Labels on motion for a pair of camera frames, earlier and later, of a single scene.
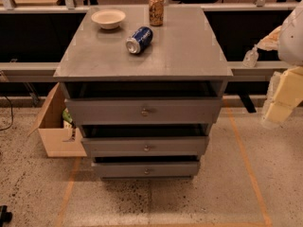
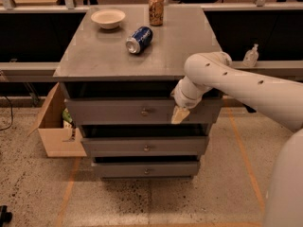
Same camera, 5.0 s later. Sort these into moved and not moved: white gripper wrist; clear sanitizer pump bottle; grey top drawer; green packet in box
Moved: white gripper wrist
Not moved: green packet in box; clear sanitizer pump bottle; grey top drawer
